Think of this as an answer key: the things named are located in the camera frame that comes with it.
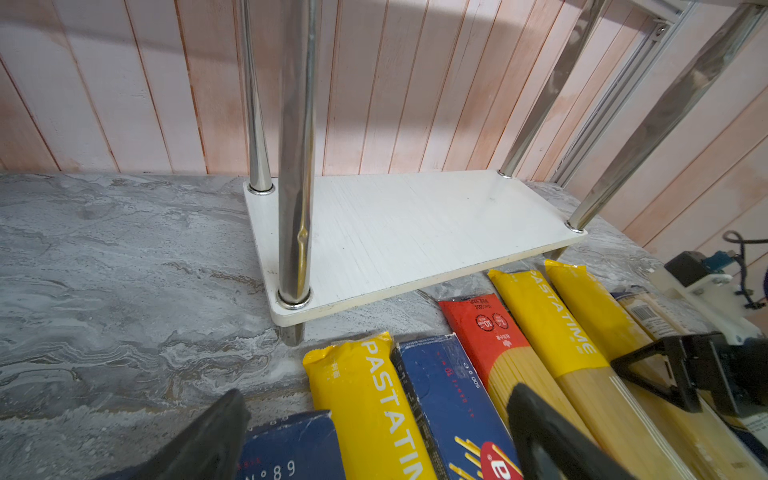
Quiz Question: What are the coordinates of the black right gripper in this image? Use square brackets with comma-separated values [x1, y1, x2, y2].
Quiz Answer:
[610, 333, 767, 417]

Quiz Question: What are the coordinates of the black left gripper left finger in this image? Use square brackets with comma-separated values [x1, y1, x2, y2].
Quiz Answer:
[104, 389, 250, 479]

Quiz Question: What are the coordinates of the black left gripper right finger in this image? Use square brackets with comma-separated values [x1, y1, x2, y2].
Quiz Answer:
[507, 383, 632, 479]

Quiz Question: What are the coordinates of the yellow pasta bag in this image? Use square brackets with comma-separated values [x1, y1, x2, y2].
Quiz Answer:
[302, 332, 437, 480]
[488, 270, 694, 479]
[545, 260, 767, 479]

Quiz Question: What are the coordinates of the dark blue pasta box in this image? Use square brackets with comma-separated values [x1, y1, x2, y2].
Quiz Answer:
[235, 410, 346, 480]

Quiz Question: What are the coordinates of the white two-tier shelf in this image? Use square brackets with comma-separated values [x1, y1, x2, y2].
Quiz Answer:
[245, 1, 767, 345]

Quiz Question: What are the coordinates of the clear blue spaghetti bag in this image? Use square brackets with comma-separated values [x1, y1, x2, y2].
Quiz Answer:
[611, 285, 767, 466]

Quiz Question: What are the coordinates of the blue Barilla spaghetti box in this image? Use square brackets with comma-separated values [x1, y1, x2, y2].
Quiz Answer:
[391, 334, 523, 479]

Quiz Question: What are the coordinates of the red spaghetti bag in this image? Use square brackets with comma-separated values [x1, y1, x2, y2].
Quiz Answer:
[439, 294, 594, 440]

